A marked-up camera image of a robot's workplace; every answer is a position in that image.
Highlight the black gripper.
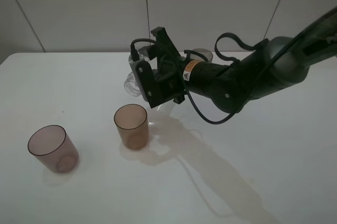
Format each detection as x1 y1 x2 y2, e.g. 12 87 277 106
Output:
151 27 186 104

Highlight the clear plastic water bottle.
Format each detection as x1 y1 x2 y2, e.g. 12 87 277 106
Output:
124 48 175 115

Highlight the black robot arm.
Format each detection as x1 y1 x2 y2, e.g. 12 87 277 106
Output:
148 8 336 113

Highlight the grey translucent plastic cup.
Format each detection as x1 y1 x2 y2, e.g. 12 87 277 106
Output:
191 48 213 63

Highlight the orange translucent plastic cup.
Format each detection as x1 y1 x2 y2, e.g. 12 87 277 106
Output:
114 104 149 150

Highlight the purple translucent plastic cup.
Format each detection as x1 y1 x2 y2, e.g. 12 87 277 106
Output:
27 125 79 173

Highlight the black camera cable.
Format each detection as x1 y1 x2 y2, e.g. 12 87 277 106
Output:
130 34 301 125

